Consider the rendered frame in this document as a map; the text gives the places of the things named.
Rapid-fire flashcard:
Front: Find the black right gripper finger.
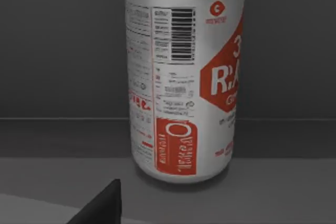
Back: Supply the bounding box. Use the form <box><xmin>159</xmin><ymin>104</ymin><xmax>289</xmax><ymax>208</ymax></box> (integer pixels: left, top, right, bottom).
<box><xmin>65</xmin><ymin>178</ymin><xmax>123</xmax><ymax>224</ymax></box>

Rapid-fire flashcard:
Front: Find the red and white can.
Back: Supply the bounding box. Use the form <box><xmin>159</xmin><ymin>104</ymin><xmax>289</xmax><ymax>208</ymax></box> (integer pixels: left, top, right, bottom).
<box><xmin>124</xmin><ymin>0</ymin><xmax>246</xmax><ymax>184</ymax></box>

